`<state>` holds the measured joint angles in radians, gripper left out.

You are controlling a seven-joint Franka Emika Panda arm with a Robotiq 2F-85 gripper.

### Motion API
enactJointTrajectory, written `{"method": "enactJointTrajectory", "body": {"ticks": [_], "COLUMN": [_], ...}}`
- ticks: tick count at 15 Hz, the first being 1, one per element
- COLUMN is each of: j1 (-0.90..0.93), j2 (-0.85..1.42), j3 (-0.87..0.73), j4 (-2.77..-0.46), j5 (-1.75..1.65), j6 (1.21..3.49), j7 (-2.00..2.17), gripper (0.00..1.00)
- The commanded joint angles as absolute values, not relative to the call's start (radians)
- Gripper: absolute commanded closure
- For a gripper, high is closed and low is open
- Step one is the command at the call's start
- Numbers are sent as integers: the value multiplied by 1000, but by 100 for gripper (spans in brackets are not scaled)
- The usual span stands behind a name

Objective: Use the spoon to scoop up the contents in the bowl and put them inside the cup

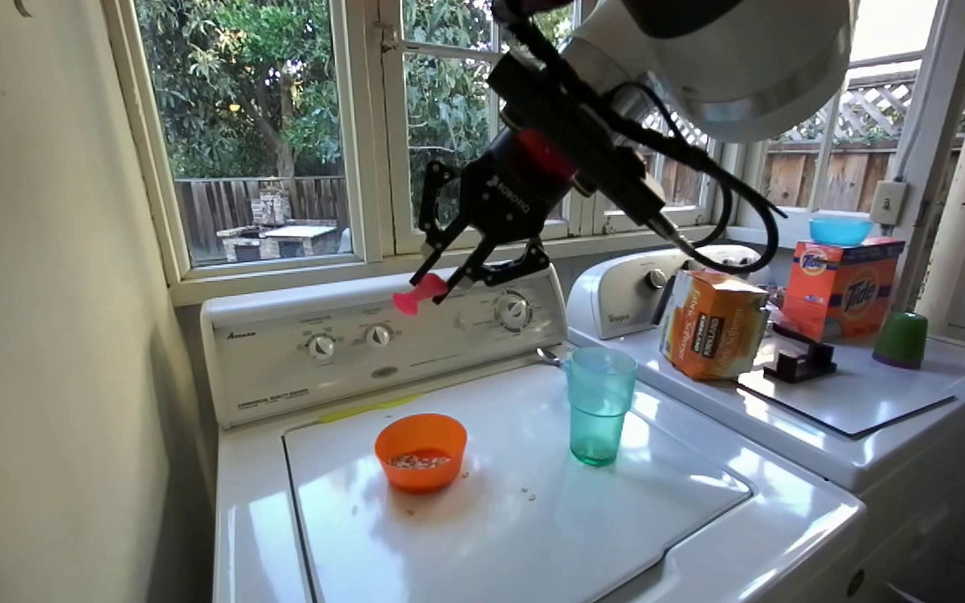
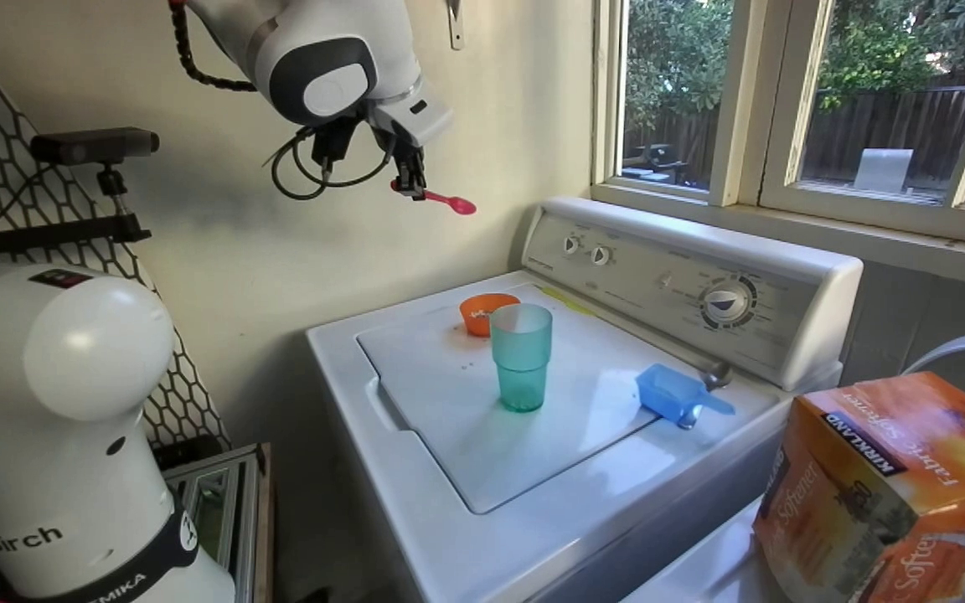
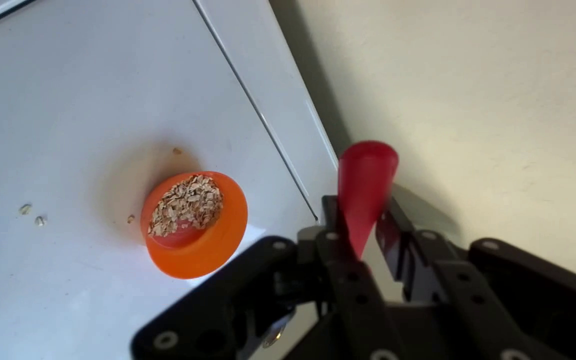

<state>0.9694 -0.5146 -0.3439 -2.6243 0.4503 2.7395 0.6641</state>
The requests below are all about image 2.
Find white washer lid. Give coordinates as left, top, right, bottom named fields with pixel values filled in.
left=353, top=299, right=665, bottom=519

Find large washer timer dial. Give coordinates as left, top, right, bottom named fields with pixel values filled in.
left=696, top=271, right=762, bottom=333

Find metal wall hook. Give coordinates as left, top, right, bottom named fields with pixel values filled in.
left=443, top=0, right=470, bottom=55

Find wooden garden fence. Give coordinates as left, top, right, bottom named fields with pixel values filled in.
left=804, top=79, right=965, bottom=211

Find black stereo camera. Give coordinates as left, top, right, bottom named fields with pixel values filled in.
left=28, top=123, right=163, bottom=169

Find orange plastic bowl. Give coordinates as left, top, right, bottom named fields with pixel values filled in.
left=456, top=293, right=523, bottom=342

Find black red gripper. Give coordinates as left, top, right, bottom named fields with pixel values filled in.
left=371, top=111, right=431, bottom=200

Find pink plastic spoon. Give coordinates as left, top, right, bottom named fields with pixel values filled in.
left=413, top=188, right=479, bottom=222

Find white washing machine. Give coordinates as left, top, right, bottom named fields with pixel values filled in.
left=305, top=197, right=867, bottom=603

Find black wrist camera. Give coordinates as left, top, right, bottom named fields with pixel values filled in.
left=308, top=114, right=364, bottom=174

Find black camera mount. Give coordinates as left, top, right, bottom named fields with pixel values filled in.
left=0, top=161, right=159, bottom=260

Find orange Kirkland cardboard box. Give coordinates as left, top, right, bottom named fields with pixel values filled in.
left=749, top=367, right=965, bottom=603

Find green garden trees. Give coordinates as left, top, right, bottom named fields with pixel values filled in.
left=622, top=0, right=965, bottom=126

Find blue detergent scoop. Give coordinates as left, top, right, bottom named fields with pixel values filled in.
left=633, top=363, right=738, bottom=433

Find teal translucent plastic cup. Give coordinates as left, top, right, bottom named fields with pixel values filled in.
left=488, top=302, right=555, bottom=414

